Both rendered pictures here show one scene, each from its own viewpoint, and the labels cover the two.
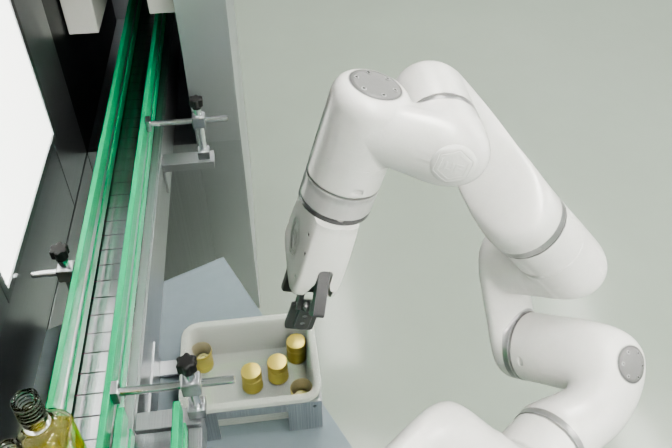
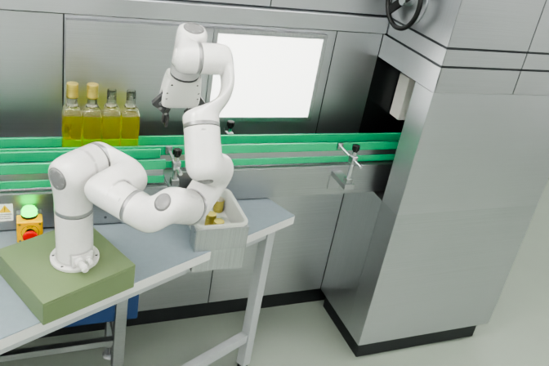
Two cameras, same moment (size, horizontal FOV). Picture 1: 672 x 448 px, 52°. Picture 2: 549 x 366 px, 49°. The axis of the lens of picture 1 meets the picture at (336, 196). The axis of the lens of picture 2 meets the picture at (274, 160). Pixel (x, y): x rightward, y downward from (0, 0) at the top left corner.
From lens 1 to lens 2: 1.51 m
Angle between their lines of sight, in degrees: 60
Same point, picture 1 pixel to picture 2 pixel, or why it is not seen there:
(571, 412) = (140, 195)
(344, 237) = (167, 78)
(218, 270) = (284, 214)
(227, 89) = (404, 178)
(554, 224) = (189, 118)
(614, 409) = (143, 207)
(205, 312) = (254, 212)
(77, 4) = (398, 100)
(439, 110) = (188, 40)
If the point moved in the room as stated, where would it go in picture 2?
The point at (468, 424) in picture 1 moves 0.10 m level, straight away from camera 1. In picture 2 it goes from (129, 167) to (169, 174)
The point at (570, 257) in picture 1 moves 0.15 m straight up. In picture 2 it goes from (188, 141) to (194, 78)
